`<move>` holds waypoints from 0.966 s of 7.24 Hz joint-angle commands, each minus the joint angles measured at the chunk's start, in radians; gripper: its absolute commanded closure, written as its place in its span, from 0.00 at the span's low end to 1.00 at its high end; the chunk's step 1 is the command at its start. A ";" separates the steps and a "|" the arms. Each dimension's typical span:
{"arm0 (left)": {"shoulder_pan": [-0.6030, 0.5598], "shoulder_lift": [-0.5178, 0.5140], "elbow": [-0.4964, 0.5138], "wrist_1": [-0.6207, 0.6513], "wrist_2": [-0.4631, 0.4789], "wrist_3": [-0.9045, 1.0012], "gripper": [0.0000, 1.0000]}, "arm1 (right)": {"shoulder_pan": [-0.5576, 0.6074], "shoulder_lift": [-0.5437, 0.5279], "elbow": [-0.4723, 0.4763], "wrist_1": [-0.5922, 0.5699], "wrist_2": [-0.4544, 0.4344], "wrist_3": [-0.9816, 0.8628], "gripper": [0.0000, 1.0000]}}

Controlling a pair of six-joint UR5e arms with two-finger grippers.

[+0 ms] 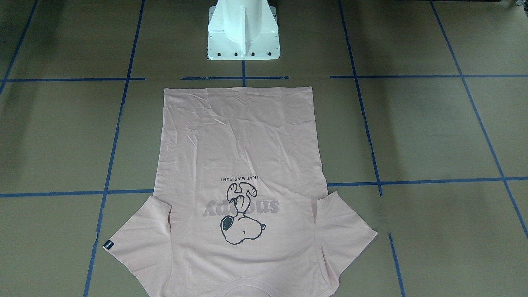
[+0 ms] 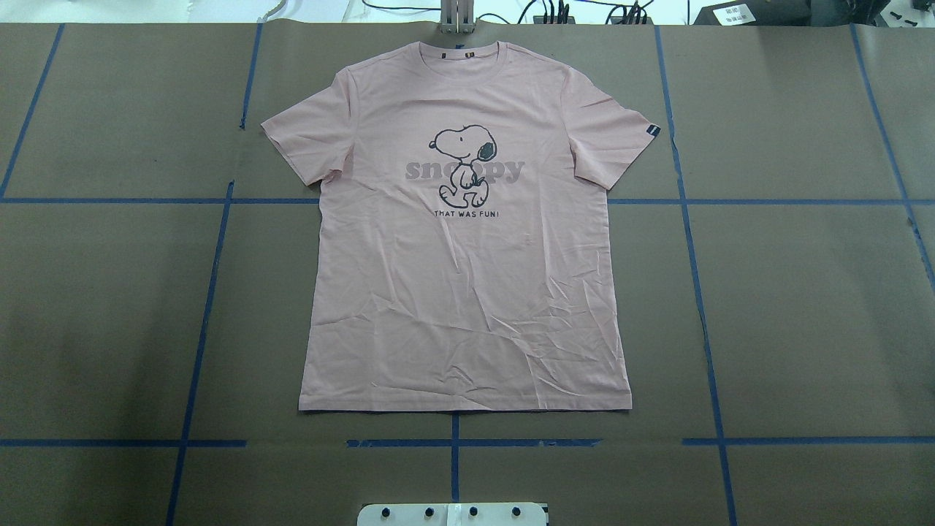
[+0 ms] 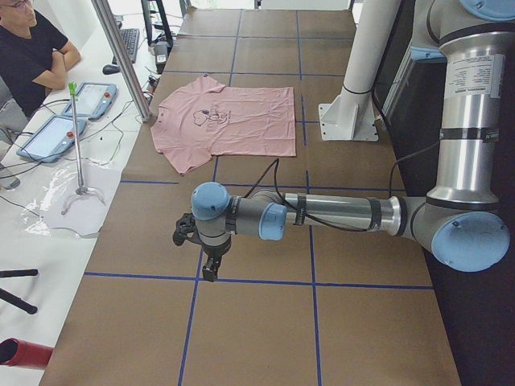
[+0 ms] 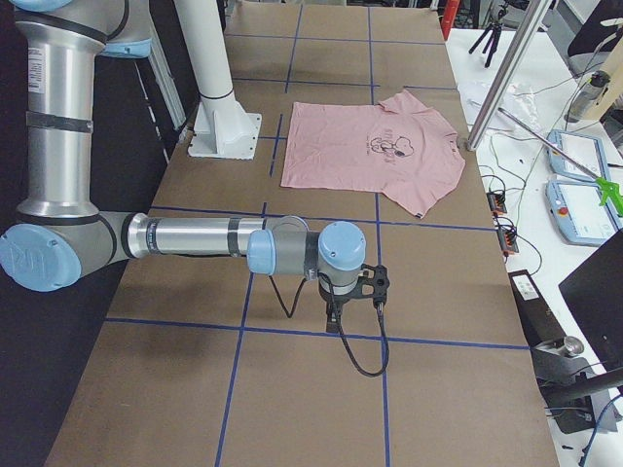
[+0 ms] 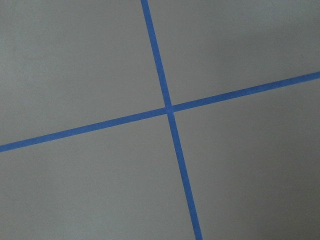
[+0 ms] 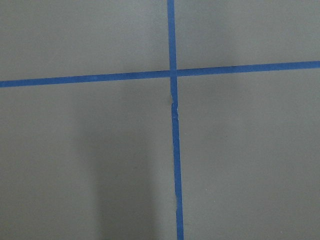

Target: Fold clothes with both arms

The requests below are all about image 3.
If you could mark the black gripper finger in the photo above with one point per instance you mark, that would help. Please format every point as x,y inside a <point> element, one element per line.
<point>210,269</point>

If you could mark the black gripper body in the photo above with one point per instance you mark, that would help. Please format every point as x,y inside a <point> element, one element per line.
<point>215,252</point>

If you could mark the pink printed t-shirt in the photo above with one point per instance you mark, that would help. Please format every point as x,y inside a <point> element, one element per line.
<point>206,118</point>

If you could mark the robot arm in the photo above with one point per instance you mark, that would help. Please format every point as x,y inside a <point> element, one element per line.
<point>457,220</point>

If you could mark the metal rod stand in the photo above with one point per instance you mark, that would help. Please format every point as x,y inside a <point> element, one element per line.
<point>82,190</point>

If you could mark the upper blue teach pendant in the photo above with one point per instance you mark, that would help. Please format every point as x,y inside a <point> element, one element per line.
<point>93,99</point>

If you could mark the blue teach pendant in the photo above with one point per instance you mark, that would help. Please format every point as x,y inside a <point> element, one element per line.
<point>93,99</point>
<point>50,141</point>

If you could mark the lower blue teach pendant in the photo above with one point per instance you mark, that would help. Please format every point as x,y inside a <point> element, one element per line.
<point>50,141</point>

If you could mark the black power adapter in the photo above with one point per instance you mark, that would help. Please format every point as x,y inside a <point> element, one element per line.
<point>161,53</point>

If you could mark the black computer mouse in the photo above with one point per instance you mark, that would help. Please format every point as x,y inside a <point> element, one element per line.
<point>110,69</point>

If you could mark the red cylinder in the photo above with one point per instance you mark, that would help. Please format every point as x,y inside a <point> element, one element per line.
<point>23,354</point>

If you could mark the black keyboard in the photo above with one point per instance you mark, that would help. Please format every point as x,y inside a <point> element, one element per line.
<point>130,38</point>

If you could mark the seated person in black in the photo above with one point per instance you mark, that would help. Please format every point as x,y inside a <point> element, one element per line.
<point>35,55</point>

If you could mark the white central mounting post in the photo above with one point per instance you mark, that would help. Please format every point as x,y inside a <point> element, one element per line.
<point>350,117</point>

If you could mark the aluminium frame post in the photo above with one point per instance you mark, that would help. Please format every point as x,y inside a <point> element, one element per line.
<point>108,24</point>

